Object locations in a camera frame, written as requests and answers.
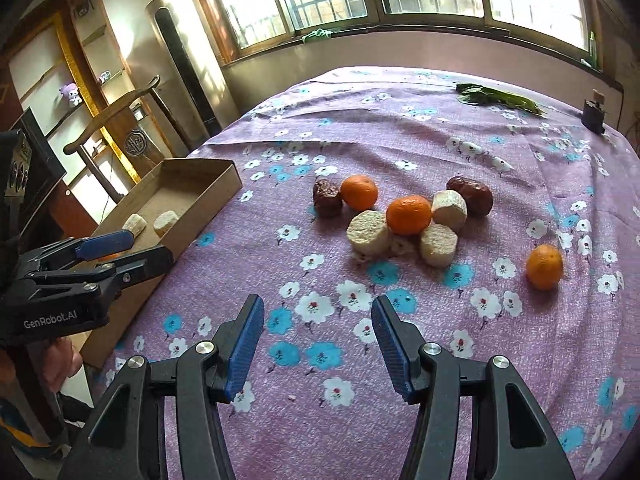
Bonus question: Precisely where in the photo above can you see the orange tangerine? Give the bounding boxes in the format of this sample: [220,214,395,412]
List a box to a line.
[525,244,565,291]
[340,174,379,212]
[386,194,433,236]

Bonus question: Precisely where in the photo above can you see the brown cardboard box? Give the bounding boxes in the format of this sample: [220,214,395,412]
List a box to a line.
[80,158,243,371]

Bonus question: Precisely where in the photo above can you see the tall tower air conditioner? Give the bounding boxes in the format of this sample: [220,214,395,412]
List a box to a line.
[145,0,241,137]

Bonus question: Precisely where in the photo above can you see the dark wooden chair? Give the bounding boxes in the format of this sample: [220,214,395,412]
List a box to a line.
[64,75,201,201]

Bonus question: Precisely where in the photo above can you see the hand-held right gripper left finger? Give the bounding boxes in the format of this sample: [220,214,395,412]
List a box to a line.
[57,294,266,480]

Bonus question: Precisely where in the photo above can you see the purple floral tablecloth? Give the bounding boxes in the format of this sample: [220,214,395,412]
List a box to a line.
[75,66,640,480]

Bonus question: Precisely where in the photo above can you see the person's left hand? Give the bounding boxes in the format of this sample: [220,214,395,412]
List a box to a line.
[40,337,83,387]

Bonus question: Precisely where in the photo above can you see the dark red date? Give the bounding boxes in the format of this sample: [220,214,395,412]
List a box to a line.
[313,179,344,219]
[446,176,494,218]

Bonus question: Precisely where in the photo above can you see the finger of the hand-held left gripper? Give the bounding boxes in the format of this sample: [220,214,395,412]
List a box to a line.
[20,229,135,275]
[25,245,174,307]

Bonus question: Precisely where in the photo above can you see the green leaves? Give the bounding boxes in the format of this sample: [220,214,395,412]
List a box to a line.
[455,82,548,117]

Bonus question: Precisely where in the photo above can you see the black television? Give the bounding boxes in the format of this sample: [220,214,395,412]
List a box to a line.
[10,107,68,226]

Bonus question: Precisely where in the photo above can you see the small black device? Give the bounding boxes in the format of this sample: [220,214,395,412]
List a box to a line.
[582,89,607,135]

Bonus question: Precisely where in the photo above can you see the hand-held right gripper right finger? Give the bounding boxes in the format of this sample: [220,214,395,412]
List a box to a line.
[371,295,578,480]

